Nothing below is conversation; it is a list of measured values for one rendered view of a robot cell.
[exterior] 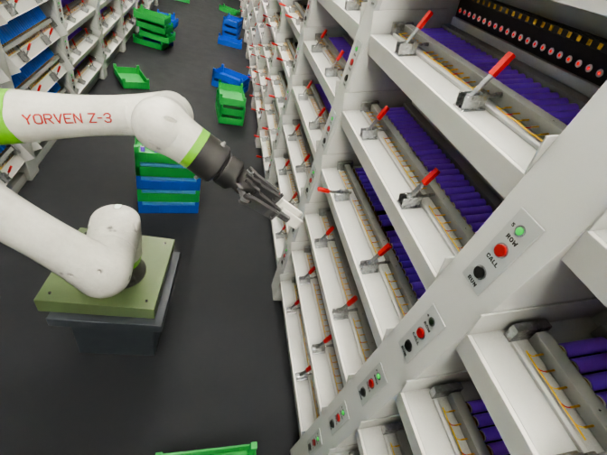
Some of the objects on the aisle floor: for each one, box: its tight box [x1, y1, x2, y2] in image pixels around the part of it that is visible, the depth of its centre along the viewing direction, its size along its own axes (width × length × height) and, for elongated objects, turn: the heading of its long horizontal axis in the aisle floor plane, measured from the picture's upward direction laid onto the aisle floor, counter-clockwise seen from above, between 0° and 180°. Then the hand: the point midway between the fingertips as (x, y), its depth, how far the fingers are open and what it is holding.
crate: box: [138, 201, 199, 213], centre depth 183 cm, size 30×20×8 cm
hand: (289, 214), depth 83 cm, fingers open, 3 cm apart
